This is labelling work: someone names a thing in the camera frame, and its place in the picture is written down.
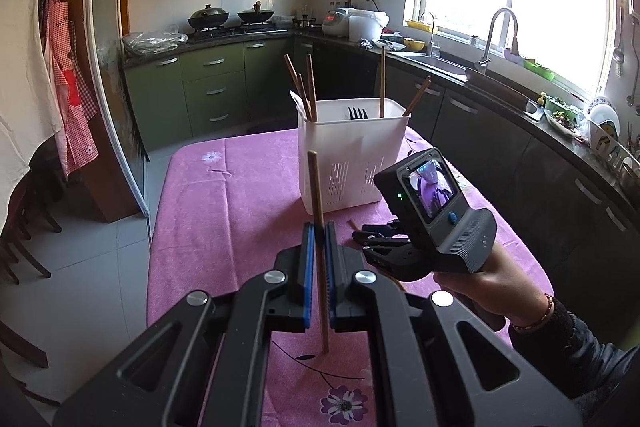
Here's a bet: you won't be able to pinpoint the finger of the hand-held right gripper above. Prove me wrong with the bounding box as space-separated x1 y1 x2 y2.
352 229 408 250
361 219 402 238

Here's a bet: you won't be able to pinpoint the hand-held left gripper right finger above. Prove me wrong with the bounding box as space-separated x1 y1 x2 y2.
324 221 583 427

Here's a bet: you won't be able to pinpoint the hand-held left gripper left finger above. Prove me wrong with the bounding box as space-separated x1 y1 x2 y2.
52 222 317 427

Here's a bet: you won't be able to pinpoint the white plastic utensil basket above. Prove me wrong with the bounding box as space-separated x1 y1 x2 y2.
296 98 412 214

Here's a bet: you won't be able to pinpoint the person's right forearm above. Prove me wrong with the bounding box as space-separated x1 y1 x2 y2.
509 297 640 427

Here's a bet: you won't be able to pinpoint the person's right hand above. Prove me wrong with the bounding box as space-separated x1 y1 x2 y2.
432 239 551 329

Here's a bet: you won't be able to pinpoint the purple floral tablecloth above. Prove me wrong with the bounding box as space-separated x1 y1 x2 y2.
146 127 555 427

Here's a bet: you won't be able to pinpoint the dark base cabinets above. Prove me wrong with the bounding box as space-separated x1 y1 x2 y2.
292 34 640 324

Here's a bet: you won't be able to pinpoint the plate of food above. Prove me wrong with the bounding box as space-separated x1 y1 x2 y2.
543 109 584 138

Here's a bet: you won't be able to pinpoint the steel kitchen sink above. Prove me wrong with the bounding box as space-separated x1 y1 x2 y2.
395 51 469 76

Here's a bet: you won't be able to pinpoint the metal dish rack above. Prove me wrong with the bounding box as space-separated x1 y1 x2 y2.
590 117 640 188

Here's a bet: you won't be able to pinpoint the small steel faucet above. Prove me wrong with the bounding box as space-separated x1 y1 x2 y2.
419 12 441 58

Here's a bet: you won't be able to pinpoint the green tray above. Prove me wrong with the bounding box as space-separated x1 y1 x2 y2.
522 59 556 82

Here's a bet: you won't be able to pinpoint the white and yellow plate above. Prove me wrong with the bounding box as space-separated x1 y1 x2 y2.
587 97 621 144

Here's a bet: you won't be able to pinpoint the white plastic container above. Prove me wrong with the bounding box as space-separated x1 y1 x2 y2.
348 9 390 44

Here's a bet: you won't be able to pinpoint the white rice cooker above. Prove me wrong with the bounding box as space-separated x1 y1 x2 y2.
321 8 354 38

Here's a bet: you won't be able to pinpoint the tall steel kitchen faucet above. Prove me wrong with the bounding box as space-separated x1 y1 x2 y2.
475 8 520 74

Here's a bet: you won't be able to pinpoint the green base cabinets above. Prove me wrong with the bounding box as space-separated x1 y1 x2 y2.
122 32 301 152

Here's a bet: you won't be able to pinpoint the black gas stove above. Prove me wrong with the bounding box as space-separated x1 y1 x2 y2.
187 23 284 43

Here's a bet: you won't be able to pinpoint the glass sliding door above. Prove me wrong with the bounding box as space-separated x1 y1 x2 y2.
82 0 154 219

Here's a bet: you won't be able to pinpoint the black wok with lid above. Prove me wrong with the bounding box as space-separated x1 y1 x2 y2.
187 4 231 30

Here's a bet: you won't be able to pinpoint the clear plastic bag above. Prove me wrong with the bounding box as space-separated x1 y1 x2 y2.
122 30 189 56

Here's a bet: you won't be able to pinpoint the dark wooden chair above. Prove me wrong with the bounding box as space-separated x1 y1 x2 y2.
0 316 64 409
0 177 64 279

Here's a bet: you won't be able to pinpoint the red checked apron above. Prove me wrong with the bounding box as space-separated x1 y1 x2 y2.
40 0 100 178

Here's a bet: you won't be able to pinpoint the white hanging cloth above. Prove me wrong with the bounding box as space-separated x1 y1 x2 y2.
0 0 64 194

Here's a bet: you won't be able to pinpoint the beaded bracelet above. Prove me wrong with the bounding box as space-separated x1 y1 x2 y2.
511 293 556 333

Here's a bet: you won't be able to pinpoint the black wok with wooden handle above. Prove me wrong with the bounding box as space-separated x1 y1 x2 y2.
236 1 277 26

